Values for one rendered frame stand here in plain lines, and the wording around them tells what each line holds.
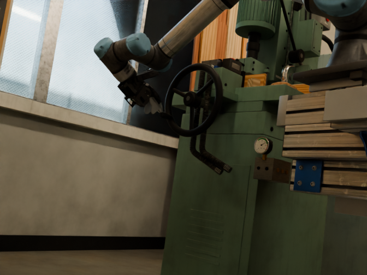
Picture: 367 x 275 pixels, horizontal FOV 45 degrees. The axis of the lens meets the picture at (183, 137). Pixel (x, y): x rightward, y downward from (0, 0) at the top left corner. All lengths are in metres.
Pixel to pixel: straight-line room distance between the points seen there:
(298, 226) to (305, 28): 0.88
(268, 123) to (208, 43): 2.02
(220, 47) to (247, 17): 1.85
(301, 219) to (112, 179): 1.52
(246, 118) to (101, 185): 1.51
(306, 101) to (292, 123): 0.07
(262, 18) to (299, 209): 0.83
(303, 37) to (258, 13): 0.25
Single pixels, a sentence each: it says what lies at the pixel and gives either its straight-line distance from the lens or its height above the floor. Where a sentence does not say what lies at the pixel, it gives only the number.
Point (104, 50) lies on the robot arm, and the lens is 1.55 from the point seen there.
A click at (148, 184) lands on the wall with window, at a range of 3.32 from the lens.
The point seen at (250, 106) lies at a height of 0.82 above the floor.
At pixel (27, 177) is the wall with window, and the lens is 2.72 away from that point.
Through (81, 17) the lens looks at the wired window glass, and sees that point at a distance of 3.07.
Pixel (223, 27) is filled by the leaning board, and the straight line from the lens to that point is 3.92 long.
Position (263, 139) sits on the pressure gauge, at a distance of 1.60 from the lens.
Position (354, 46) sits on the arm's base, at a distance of 1.23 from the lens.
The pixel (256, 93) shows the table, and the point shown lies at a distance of 1.75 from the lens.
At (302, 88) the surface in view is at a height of 0.92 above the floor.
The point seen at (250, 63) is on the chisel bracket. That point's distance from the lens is 1.96.
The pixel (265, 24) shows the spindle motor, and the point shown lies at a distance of 2.00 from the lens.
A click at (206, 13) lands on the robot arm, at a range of 1.52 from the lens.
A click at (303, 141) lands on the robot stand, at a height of 0.64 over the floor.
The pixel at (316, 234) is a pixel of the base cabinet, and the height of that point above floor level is 0.35.
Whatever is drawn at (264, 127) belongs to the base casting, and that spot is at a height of 0.74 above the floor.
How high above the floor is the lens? 0.46
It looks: 7 degrees up
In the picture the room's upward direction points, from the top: 8 degrees clockwise
